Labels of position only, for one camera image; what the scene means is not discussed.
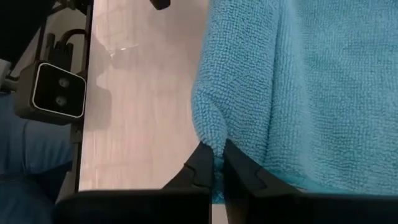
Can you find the black camera white rim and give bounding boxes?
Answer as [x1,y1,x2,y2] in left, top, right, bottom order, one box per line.
[12,60,88,126]

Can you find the black camera cable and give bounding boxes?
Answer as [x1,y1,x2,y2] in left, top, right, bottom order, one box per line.
[46,27,88,65]

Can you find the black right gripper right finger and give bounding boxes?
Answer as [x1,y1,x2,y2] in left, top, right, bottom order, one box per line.
[222,138,398,224]

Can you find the light blue microfibre towel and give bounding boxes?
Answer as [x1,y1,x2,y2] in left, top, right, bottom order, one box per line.
[190,0,398,205]

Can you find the blue fabric at table edge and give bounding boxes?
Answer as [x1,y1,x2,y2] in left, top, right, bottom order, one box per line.
[0,91,75,224]

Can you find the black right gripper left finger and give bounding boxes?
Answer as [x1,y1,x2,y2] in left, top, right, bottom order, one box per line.
[53,141,215,224]

